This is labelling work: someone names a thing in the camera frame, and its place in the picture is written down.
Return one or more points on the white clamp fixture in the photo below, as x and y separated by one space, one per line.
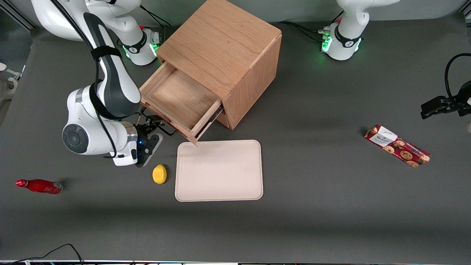
11 79

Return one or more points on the cream rectangular tray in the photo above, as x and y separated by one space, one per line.
219 171

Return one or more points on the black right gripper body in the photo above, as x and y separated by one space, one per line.
142 130

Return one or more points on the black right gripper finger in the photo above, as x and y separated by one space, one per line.
152 122
156 130

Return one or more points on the dark grey table mat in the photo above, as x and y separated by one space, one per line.
331 206

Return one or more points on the wooden two-drawer cabinet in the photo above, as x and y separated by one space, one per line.
220 36

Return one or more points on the red cookie package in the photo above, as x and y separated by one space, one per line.
397 146

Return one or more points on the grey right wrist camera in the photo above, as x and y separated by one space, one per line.
153 147

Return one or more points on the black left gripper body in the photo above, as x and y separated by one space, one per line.
457 101

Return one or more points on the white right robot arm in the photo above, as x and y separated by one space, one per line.
114 88

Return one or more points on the aluminium frame rail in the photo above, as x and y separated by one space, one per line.
18 18
464 14

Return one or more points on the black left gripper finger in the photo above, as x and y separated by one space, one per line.
441 112
436 103

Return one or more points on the red bottle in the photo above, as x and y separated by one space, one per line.
40 186

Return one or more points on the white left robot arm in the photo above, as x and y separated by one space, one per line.
349 14

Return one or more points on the yellow lemon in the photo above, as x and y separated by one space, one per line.
159 174

